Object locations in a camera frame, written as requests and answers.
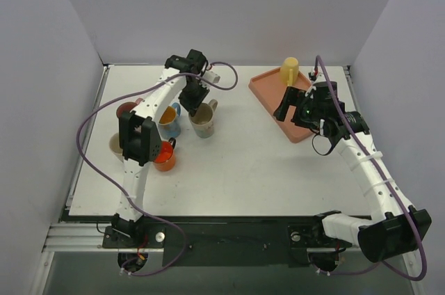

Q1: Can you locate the seashell coral mug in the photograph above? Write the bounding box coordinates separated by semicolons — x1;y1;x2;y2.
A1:
188;99;218;138

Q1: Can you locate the blue butterfly mug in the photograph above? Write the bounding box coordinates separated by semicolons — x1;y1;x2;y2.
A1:
158;102;181;140

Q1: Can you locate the yellow mug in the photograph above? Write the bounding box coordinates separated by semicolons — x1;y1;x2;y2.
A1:
279;57;299;86

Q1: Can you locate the orange mug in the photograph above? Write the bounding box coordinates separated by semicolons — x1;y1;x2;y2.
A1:
154;138;177;172

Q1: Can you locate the pink floral mug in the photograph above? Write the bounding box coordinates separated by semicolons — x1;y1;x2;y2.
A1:
115;97;143;118

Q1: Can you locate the cream dragon pattern mug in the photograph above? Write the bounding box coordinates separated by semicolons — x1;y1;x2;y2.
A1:
108;133;123;163

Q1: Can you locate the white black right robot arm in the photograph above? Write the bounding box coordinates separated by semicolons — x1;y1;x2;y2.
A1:
273;81;432;262

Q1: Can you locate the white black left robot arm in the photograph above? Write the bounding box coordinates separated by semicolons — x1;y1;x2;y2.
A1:
111;49;209;248

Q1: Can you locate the pink plastic tray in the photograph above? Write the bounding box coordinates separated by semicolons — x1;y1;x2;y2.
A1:
248;67;312;143

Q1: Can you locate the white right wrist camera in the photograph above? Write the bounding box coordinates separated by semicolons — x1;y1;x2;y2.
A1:
305;67;325;96

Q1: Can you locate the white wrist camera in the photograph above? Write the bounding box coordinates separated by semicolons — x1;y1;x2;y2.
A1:
305;67;325;96
203;70;220;84

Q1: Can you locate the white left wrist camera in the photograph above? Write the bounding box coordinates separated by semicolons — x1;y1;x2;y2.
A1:
203;70;220;84

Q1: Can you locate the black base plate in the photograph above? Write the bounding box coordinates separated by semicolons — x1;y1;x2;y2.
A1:
102;216;351;267

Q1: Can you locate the aluminium rail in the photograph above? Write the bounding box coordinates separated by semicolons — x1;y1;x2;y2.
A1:
42;223;103;253

